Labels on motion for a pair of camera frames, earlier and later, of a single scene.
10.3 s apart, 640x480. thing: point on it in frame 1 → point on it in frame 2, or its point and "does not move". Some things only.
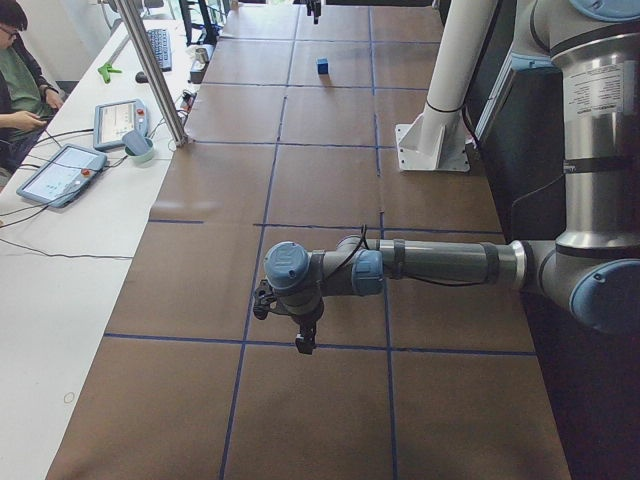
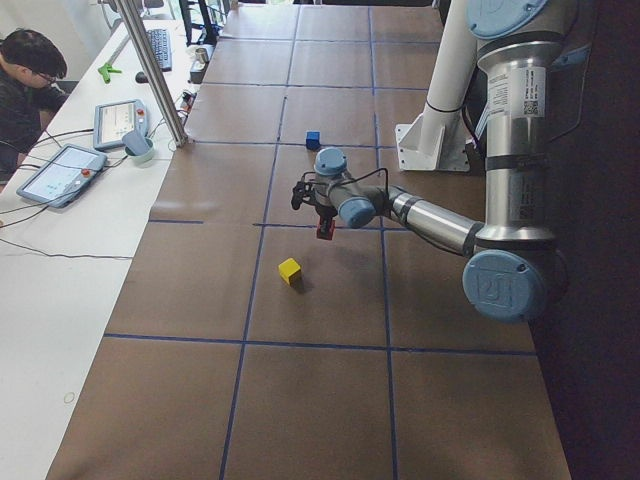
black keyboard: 160,41 does not move
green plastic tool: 105,70 does not move
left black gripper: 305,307 → 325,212
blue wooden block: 322,66 → 312,140
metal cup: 202,55 does not move
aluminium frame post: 128,10 does not move
